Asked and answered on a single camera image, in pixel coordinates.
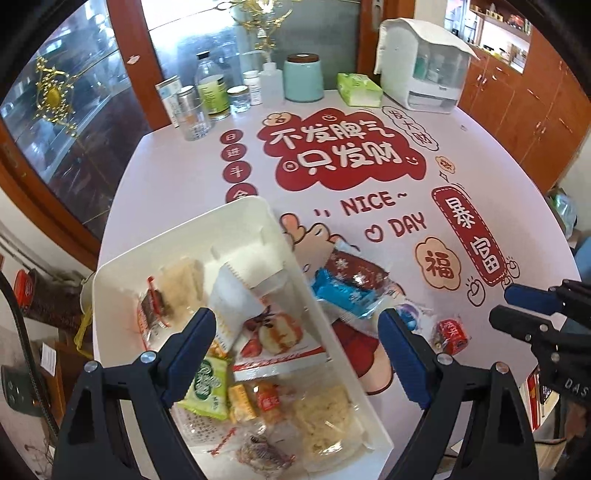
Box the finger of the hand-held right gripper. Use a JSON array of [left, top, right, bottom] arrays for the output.
[[503, 282, 566, 318], [488, 305, 551, 355]]

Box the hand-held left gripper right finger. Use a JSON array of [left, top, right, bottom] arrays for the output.
[[378, 308, 540, 480]]

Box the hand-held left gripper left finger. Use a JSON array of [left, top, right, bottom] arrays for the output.
[[52, 307, 218, 480]]

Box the green snack packet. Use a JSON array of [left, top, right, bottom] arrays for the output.
[[178, 355, 232, 421]]

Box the round blueberry cake packet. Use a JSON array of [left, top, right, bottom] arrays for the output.
[[397, 300, 437, 342]]

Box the small red candy packet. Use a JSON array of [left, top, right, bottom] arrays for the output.
[[429, 316, 472, 356]]

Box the brown bar snack packet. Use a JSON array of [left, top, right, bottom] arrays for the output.
[[136, 277, 174, 347]]

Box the clear printed snack packet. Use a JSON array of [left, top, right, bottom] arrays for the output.
[[178, 406, 241, 455]]

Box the small crumbly rice cake packet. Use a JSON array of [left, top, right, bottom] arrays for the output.
[[159, 256, 206, 315]]

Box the apple picture snack packet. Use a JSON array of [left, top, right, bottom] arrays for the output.
[[231, 295, 328, 374]]

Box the blue snack packet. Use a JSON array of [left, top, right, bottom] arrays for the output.
[[311, 269, 384, 319]]

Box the orange snack packet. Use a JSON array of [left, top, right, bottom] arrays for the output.
[[254, 381, 289, 423]]

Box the large crumbly rice cake packet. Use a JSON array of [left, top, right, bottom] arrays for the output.
[[288, 383, 365, 464]]

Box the red snowflake snack packet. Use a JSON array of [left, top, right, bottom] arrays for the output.
[[323, 251, 393, 296]]

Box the dark brown snack packet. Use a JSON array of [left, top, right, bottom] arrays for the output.
[[235, 434, 296, 467]]

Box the white plastic storage bin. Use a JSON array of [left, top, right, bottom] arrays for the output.
[[91, 195, 394, 480]]

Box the green plastic bag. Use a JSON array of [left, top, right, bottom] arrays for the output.
[[547, 187, 580, 241]]

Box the wooden cabinet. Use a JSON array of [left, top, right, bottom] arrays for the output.
[[457, 18, 591, 195]]

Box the clear drinking glass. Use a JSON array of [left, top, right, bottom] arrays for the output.
[[178, 102, 214, 141]]

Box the white cosmetic organizer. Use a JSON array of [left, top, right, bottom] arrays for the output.
[[374, 17, 481, 114]]

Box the white and blue carton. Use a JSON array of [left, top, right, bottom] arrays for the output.
[[155, 78, 183, 129]]

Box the glass display cabinet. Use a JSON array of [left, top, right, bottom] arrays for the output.
[[0, 0, 195, 259]]

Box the small glass jar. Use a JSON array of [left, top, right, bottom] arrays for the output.
[[228, 85, 252, 114]]

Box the clear bottle with green label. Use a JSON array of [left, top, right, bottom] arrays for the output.
[[195, 51, 232, 121]]

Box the green tissue pack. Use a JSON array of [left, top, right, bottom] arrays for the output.
[[336, 73, 384, 109]]

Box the white pill bottle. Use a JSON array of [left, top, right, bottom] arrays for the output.
[[243, 70, 264, 107]]

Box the white squeeze bottle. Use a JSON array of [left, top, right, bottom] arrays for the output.
[[259, 55, 286, 107]]

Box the gold hanging ornament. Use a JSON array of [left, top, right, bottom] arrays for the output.
[[32, 58, 77, 137]]

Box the teal canister with brown lid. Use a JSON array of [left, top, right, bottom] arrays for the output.
[[283, 54, 325, 103]]

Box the gold branch ornament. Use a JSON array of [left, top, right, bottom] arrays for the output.
[[231, 0, 296, 61]]

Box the black cable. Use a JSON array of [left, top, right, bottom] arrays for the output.
[[0, 272, 61, 439]]

